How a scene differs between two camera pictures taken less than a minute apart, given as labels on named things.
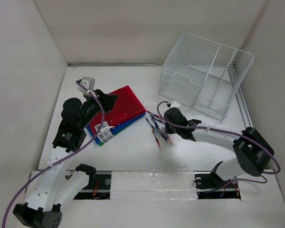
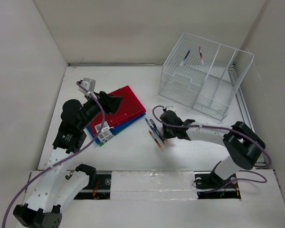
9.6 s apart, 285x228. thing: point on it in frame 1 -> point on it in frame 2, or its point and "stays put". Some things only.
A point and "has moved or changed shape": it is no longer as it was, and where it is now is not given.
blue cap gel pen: (157, 119) has moved or changed shape
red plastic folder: (127, 107) stays put
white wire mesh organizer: (204, 75) stays put
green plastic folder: (101, 144) stays put
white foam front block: (153, 185) stays put
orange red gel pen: (157, 140) has moved or changed shape
